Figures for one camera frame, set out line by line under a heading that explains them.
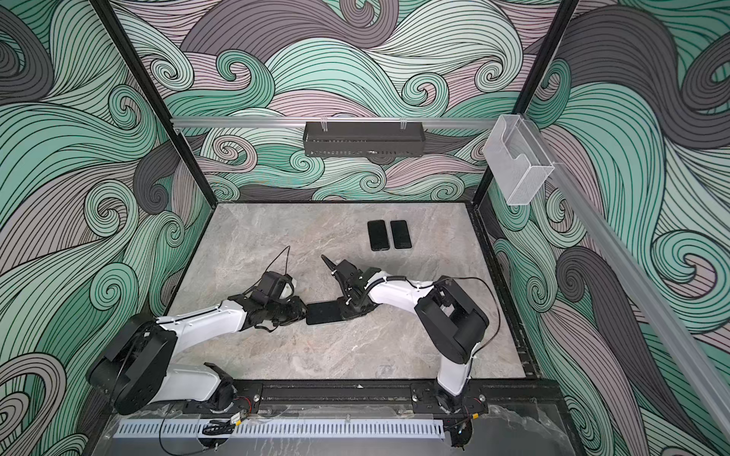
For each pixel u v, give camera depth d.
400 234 1.14
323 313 0.89
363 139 0.93
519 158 0.78
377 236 1.08
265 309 0.68
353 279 0.71
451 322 0.46
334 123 0.92
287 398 0.75
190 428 0.70
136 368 0.42
